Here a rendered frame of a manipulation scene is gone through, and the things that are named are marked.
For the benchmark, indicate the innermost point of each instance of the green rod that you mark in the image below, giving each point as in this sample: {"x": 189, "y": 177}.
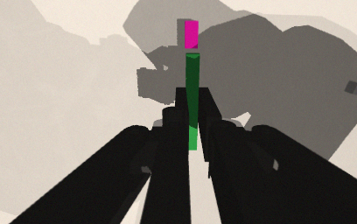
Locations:
{"x": 192, "y": 79}

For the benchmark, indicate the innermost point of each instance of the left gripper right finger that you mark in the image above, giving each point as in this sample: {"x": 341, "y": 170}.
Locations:
{"x": 248, "y": 192}

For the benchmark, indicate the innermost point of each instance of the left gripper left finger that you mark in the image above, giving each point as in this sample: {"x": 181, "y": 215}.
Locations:
{"x": 104, "y": 187}

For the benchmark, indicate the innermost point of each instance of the magenta rod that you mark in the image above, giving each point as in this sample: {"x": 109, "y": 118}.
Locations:
{"x": 191, "y": 34}

